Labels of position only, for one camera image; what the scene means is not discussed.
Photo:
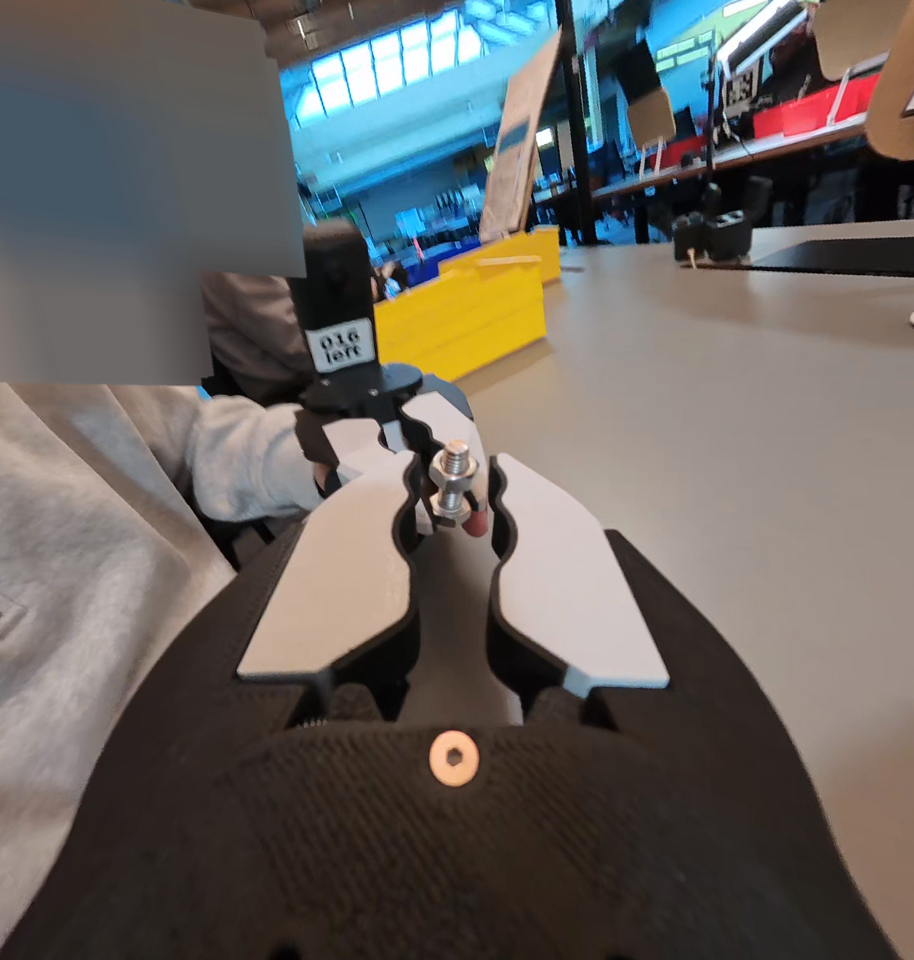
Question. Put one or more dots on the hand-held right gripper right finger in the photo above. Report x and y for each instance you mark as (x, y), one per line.
(569, 585)

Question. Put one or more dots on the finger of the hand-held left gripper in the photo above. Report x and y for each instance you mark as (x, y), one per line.
(359, 450)
(445, 420)

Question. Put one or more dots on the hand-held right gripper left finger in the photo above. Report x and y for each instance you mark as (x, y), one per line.
(337, 585)

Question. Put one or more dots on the steel hex bolt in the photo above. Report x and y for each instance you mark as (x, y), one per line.
(457, 450)

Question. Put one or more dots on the steel hex nut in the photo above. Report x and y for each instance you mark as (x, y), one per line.
(451, 472)

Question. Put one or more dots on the yellow plastic bin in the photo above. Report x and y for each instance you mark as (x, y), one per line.
(464, 322)
(532, 251)

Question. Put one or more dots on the person's left forearm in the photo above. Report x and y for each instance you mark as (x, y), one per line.
(246, 457)

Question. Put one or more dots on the grey desk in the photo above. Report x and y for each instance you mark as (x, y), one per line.
(727, 450)

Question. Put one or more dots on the black desk device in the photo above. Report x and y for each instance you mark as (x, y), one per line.
(716, 232)

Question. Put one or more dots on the black desk mat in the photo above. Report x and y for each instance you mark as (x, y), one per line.
(839, 256)

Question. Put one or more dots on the person's left hand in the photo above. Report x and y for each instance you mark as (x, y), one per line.
(328, 478)

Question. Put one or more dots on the large window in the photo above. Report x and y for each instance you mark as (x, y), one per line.
(389, 67)

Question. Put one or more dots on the large cardboard panel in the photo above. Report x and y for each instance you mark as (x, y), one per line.
(520, 135)

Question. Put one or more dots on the black metal pole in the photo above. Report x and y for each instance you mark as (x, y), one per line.
(577, 120)

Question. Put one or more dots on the small cardboard panel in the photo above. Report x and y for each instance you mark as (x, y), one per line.
(650, 114)

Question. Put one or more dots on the wooden workbench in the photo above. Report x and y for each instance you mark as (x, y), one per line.
(764, 146)

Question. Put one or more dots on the black and white marker tag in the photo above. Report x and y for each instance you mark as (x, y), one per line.
(743, 88)

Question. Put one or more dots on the row of red bins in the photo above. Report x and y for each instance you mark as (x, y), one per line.
(809, 112)

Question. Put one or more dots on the curved cardboard panel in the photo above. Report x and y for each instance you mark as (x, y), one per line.
(903, 82)

